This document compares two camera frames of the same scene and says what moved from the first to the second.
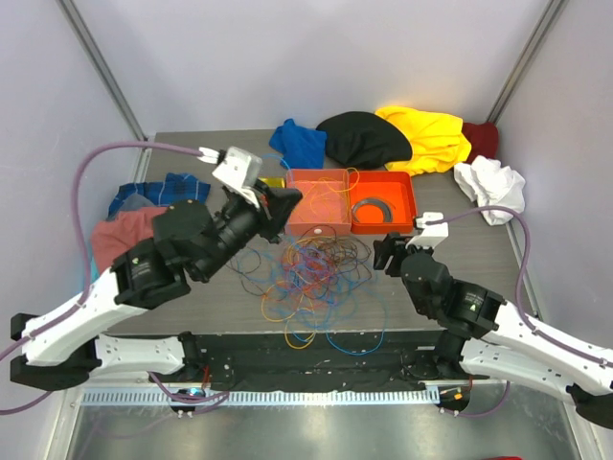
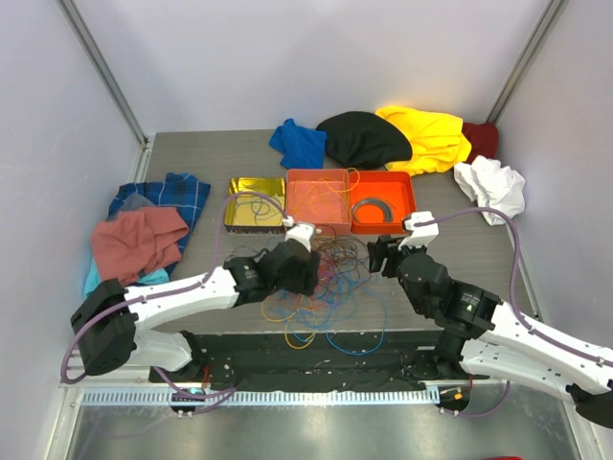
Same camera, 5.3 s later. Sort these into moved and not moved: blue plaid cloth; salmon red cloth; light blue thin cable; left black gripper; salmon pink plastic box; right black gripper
Moved: light blue thin cable; left black gripper
Not moved: blue plaid cloth; salmon pink plastic box; right black gripper; salmon red cloth
